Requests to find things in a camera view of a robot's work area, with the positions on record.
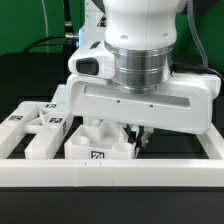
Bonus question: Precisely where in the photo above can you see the white chair back frame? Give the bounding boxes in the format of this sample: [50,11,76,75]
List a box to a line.
[0,101,73,160]

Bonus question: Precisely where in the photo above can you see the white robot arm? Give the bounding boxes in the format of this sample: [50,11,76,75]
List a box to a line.
[67,0,221,135]

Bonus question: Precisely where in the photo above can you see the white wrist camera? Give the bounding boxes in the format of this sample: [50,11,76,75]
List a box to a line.
[68,41,115,79]

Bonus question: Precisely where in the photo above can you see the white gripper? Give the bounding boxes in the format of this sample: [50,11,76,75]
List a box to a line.
[67,73,221,147]

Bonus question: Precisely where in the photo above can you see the white chair seat part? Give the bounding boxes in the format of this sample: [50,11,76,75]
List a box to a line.
[64,121,138,160]

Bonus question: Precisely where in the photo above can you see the white thin cable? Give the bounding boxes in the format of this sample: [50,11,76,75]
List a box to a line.
[41,0,50,54]

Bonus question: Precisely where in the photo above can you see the braided grey cable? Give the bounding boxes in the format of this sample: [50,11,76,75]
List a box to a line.
[186,0,210,69]

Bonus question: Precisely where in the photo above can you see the black cable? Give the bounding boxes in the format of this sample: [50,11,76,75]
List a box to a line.
[21,0,80,54]

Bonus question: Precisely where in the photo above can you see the white U-shaped fence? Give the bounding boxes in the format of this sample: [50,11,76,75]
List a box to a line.
[0,127,224,187]

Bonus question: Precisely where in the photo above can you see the white fiducial marker plate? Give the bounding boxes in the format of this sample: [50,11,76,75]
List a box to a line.
[51,84,67,104]

